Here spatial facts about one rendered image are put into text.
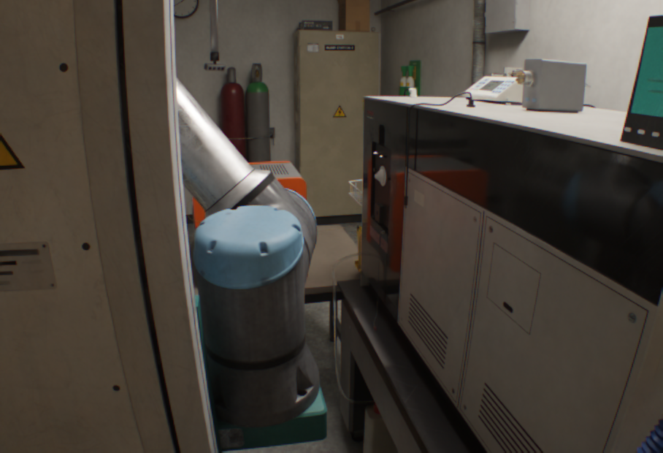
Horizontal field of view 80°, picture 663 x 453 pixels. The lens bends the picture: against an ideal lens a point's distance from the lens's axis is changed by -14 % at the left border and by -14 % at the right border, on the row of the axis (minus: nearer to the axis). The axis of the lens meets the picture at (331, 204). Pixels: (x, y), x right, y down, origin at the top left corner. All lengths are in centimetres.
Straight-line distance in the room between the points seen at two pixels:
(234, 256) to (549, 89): 85
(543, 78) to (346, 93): 346
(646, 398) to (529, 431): 25
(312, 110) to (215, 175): 370
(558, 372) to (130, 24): 70
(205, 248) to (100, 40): 29
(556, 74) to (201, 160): 83
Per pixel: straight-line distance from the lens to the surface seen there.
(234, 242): 57
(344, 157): 454
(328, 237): 230
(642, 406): 67
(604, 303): 64
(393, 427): 134
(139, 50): 41
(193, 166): 75
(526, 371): 81
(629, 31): 215
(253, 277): 56
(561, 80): 118
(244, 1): 477
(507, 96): 138
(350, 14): 455
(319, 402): 71
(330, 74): 444
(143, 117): 42
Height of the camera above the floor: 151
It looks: 16 degrees down
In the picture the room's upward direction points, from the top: straight up
